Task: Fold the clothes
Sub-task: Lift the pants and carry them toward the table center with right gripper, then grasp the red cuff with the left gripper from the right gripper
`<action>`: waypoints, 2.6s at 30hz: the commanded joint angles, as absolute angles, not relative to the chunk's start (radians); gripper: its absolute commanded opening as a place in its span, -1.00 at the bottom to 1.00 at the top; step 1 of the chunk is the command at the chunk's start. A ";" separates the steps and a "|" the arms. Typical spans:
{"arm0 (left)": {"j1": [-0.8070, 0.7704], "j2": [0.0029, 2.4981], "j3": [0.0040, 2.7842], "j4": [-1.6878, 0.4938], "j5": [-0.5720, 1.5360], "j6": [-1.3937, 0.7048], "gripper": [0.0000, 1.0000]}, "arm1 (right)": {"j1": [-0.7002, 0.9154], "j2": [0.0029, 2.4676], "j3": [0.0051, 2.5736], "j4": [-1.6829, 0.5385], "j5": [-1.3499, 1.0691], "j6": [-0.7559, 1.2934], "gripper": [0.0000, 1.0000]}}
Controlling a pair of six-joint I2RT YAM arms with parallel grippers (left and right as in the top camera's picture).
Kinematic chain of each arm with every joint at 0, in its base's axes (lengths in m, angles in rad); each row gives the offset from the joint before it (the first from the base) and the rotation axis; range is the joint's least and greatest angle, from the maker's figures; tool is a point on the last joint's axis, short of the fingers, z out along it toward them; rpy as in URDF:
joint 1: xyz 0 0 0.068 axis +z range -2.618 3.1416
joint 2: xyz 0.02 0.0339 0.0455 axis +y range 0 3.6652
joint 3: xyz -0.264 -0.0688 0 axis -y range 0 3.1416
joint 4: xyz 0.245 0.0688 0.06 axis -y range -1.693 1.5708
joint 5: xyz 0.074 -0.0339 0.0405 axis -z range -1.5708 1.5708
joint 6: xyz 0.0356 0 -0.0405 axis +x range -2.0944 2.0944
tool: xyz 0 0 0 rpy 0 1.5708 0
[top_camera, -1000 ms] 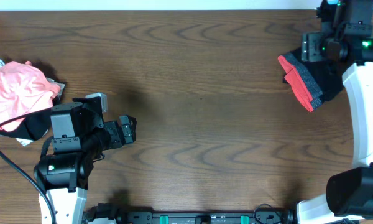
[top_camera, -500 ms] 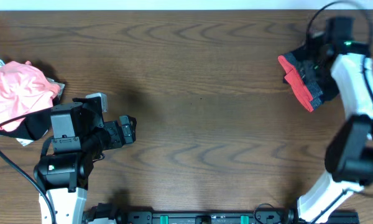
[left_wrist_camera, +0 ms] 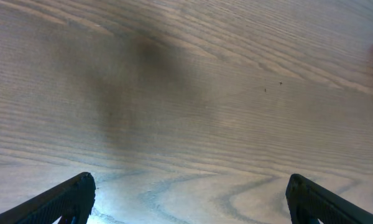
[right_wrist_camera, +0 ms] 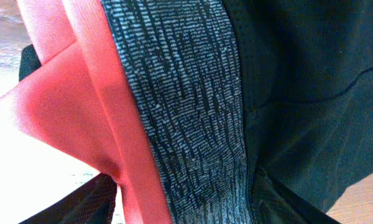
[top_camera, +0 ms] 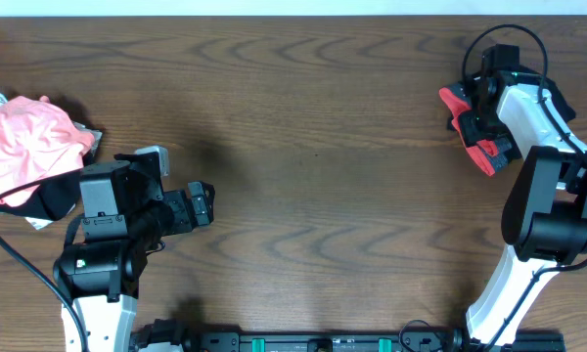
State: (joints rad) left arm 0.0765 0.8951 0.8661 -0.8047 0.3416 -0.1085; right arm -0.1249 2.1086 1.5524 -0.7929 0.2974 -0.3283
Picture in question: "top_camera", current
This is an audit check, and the black leggings red waistband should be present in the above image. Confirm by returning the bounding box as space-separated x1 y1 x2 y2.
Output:
439 66 587 176

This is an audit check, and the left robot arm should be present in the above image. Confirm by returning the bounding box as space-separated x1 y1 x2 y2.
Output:
53 146 215 351

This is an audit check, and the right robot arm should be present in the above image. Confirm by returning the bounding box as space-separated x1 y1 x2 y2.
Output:
439 44 587 351

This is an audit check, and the black folded garment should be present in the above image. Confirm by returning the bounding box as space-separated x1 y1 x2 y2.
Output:
0 123 102 222

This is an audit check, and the pink crumpled garment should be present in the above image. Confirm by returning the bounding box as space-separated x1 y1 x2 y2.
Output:
0 96 96 207

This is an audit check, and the left black cable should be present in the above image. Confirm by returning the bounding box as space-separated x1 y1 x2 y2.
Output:
0 168 92 352

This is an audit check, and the black cable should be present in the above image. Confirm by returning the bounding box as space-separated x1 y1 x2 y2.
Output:
461 23 587 352
0 168 92 352

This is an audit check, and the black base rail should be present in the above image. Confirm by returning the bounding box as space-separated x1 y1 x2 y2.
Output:
129 320 566 352

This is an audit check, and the right black cable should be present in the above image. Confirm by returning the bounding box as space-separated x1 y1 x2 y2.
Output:
461 23 587 352

